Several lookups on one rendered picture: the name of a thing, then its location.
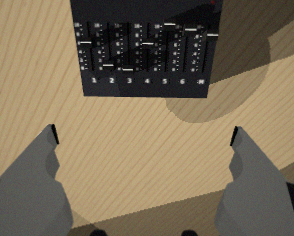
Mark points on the black lighting desk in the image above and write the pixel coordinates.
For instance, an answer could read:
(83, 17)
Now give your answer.
(146, 48)

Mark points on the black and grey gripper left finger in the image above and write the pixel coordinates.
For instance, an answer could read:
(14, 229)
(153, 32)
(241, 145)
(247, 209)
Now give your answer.
(31, 202)

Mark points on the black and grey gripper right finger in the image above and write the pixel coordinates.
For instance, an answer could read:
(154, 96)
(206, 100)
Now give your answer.
(260, 200)

